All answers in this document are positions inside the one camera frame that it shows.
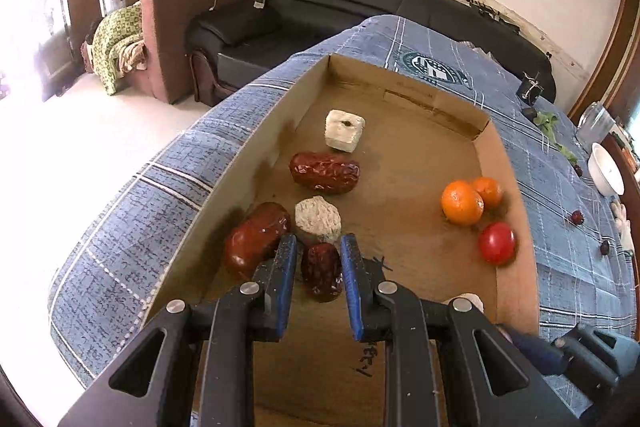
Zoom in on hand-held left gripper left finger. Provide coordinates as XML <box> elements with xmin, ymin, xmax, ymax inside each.
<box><xmin>57</xmin><ymin>233</ymin><xmax>299</xmax><ymax>427</ymax></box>

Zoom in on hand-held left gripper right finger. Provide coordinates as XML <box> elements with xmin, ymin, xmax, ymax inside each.
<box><xmin>340</xmin><ymin>233</ymin><xmax>581</xmax><ymax>427</ymax></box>

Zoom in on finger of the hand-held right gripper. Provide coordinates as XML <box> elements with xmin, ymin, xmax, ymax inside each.
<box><xmin>500</xmin><ymin>327</ymin><xmax>571</xmax><ymax>375</ymax></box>

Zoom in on small dark red date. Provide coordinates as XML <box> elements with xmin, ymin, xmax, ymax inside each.
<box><xmin>300</xmin><ymin>243</ymin><xmax>345</xmax><ymax>304</ymax></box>

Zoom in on glossy red date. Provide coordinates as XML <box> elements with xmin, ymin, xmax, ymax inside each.
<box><xmin>223</xmin><ymin>202</ymin><xmax>292</xmax><ymax>279</ymax></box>

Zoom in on medium white cut chunk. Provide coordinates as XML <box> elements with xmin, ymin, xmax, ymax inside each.
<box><xmin>294</xmin><ymin>196</ymin><xmax>343</xmax><ymax>244</ymax></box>

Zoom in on red tomato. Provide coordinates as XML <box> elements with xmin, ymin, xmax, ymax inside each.
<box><xmin>478</xmin><ymin>221</ymin><xmax>517</xmax><ymax>266</ymax></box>

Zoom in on large wrinkled red date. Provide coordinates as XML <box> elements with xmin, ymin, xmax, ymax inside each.
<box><xmin>289</xmin><ymin>151</ymin><xmax>361</xmax><ymax>196</ymax></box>

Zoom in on medium orange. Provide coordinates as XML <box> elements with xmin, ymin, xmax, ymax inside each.
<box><xmin>441</xmin><ymin>180</ymin><xmax>485</xmax><ymax>227</ymax></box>

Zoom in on cardboard box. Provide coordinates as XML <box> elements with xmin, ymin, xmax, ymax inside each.
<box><xmin>142</xmin><ymin>53</ymin><xmax>541</xmax><ymax>427</ymax></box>

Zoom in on large white cut chunk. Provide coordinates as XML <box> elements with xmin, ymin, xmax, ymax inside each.
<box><xmin>324</xmin><ymin>109</ymin><xmax>366</xmax><ymax>154</ymax></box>

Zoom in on small orange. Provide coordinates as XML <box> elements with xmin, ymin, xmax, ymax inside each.
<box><xmin>471</xmin><ymin>176</ymin><xmax>504</xmax><ymax>210</ymax></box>

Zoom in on blue plaid bed sheet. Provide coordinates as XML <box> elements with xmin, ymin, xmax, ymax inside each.
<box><xmin>47</xmin><ymin>14</ymin><xmax>640</xmax><ymax>413</ymax></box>

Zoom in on white bowl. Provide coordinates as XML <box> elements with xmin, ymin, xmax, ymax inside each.
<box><xmin>587</xmin><ymin>143</ymin><xmax>626</xmax><ymax>196</ymax></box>

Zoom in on green leaves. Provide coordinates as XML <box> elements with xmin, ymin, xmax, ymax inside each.
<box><xmin>532</xmin><ymin>112</ymin><xmax>578</xmax><ymax>165</ymax></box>

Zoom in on clear plastic container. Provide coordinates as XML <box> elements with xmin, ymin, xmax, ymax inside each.
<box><xmin>575</xmin><ymin>101</ymin><xmax>617</xmax><ymax>152</ymax></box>

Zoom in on brown armchair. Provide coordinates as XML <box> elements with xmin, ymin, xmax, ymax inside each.
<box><xmin>136</xmin><ymin>0</ymin><xmax>279</xmax><ymax>105</ymax></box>

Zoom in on green patterned blanket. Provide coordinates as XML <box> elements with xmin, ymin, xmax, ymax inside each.
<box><xmin>82</xmin><ymin>2</ymin><xmax>148</xmax><ymax>96</ymax></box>

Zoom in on wooden door frame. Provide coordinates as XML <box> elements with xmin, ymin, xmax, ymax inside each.
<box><xmin>567</xmin><ymin>0</ymin><xmax>640</xmax><ymax>122</ymax></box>

